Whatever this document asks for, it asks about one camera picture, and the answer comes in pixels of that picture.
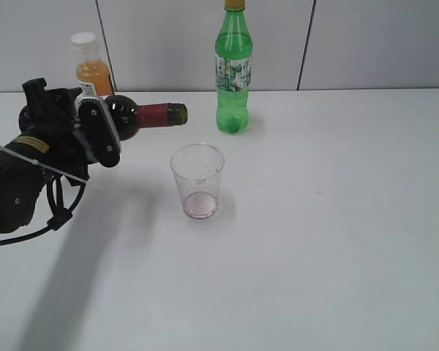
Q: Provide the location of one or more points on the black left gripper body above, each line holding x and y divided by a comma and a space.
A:
78, 129

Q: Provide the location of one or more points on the dark red wine bottle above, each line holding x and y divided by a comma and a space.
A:
129, 117

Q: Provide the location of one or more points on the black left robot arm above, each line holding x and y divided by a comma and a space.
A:
19, 191

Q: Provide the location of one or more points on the transparent plastic cup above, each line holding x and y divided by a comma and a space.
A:
197, 170

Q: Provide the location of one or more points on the orange juice bottle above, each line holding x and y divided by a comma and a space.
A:
92, 72

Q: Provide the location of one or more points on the green soda bottle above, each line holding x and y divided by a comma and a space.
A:
233, 69

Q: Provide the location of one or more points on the white cable tie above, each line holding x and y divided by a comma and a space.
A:
14, 160

